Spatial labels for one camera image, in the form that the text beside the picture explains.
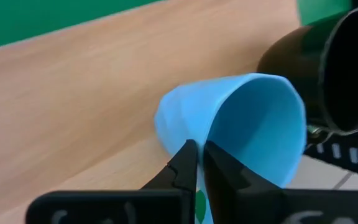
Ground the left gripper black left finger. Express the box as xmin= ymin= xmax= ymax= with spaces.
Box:
xmin=25 ymin=139 xmax=198 ymax=224

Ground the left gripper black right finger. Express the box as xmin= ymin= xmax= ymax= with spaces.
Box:
xmin=203 ymin=141 xmax=358 ymax=224

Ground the light blue mug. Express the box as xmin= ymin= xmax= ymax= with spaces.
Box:
xmin=154 ymin=73 xmax=308 ymax=224

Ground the black mug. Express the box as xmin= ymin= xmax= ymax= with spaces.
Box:
xmin=255 ymin=4 xmax=358 ymax=138

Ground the green table mat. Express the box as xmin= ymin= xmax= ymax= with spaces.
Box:
xmin=0 ymin=0 xmax=354 ymax=53

